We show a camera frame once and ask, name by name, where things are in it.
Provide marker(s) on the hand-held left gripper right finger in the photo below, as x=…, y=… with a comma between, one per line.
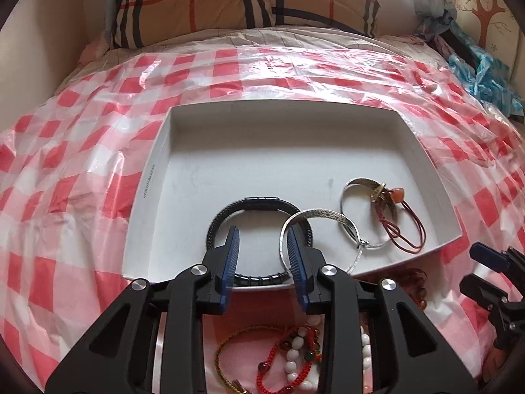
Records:
x=295, y=262

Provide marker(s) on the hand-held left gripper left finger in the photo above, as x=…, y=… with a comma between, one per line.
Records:
x=231, y=254

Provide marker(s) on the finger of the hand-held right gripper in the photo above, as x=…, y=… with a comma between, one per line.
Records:
x=480, y=291
x=488, y=255

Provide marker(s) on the wide silver bangle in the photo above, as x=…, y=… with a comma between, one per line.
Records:
x=324, y=214

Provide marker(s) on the white shallow box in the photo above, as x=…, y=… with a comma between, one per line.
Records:
x=254, y=160

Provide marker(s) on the silver bangle with gold clasp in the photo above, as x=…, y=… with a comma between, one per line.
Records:
x=361, y=181

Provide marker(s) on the blue crumpled plastic bag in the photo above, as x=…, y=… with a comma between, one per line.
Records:
x=484, y=78

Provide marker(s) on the red white checked plastic sheet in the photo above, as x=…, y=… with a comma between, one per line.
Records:
x=82, y=131

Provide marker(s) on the cream tree print cushion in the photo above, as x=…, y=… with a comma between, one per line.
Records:
x=488, y=12

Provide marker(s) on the pink cloth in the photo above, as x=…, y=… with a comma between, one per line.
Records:
x=94, y=51

